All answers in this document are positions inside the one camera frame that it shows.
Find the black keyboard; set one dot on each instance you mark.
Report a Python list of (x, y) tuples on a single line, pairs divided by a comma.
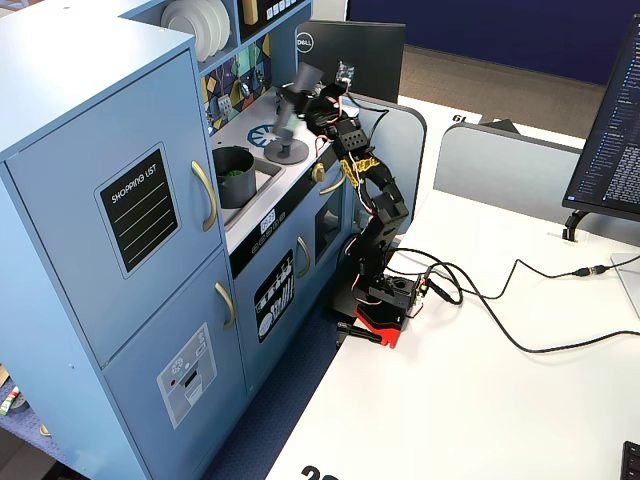
[(632, 462)]

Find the gray tape roll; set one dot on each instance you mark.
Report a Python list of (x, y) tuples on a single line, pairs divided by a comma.
[(21, 404)]

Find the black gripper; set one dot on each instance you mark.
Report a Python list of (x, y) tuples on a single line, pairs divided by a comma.
[(303, 101)]

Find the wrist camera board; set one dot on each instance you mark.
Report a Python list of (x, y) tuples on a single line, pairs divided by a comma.
[(345, 73)]

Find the green toy peas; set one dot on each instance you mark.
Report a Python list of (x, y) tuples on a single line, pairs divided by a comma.
[(232, 173)]

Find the gray desk divider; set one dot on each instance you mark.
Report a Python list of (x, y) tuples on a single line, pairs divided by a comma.
[(406, 145), (500, 165)]

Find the blue wooden toy kitchen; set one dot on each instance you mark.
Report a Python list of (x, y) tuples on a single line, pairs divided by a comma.
[(75, 150)]

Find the gold stove knob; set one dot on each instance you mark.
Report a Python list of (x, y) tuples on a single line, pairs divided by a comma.
[(318, 172)]

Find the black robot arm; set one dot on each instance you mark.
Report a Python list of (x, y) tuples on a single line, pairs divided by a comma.
[(387, 210)]

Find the red arm base plate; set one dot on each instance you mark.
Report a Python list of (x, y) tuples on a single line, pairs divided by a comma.
[(375, 322)]

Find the black Dell monitor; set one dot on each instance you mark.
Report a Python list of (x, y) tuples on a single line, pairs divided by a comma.
[(370, 55)]

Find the white toy plate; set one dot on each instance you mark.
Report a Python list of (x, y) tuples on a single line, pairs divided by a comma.
[(224, 20), (181, 24), (210, 20)]

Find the monitor with lit screen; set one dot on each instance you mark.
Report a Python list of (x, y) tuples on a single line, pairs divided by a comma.
[(615, 140)]

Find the gray salt shaker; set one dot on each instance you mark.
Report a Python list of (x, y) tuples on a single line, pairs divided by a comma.
[(292, 112)]

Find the black table clamp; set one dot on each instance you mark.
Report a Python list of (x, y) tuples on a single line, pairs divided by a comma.
[(357, 332)]

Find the hanging metal spatula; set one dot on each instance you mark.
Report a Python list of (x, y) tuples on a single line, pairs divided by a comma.
[(225, 106)]

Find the hanging metal spoon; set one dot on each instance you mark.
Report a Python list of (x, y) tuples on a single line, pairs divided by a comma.
[(244, 89)]

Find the black monitor stand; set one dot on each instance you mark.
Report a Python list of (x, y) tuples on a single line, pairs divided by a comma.
[(575, 220)]

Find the gray plastic pot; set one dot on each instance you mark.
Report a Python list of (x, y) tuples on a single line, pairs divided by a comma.
[(237, 192)]

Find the gray pot lid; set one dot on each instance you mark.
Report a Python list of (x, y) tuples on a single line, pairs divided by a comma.
[(286, 154)]

